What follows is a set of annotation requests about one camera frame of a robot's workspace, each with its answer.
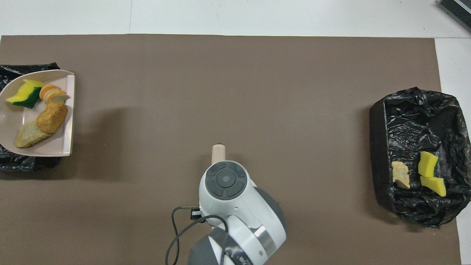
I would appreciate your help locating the pale angular cracker chunk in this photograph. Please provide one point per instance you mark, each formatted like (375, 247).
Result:
(30, 135)

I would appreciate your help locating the dark grey ribbed device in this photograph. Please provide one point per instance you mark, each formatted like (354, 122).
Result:
(458, 9)

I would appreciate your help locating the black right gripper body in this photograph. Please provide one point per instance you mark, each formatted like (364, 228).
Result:
(195, 214)

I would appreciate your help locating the large yellow sponge piece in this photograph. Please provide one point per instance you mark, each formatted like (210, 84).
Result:
(427, 163)

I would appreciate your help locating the black bag wrapped box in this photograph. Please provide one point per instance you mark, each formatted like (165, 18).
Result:
(22, 163)

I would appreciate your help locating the orange-brown bread roll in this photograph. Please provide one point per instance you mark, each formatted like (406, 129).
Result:
(52, 117)

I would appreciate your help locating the striped croissant piece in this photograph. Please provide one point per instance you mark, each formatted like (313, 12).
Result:
(400, 175)

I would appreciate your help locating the brown table mat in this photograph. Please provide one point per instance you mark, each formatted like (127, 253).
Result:
(220, 92)

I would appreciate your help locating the black bag lined bin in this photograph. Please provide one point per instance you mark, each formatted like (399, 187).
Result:
(415, 121)

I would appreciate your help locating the pale rounded cracker chunk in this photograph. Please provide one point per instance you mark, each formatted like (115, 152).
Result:
(53, 93)

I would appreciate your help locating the small yellow sponge piece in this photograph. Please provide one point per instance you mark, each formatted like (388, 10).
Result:
(434, 186)

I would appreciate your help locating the beige hand brush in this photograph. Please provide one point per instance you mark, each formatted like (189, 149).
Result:
(218, 153)

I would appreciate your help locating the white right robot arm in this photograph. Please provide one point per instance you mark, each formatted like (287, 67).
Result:
(243, 213)

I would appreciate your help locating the beige plastic dustpan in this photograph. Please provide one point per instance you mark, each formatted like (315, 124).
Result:
(36, 147)

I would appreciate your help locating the notched yellow sponge piece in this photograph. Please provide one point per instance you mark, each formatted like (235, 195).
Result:
(25, 95)

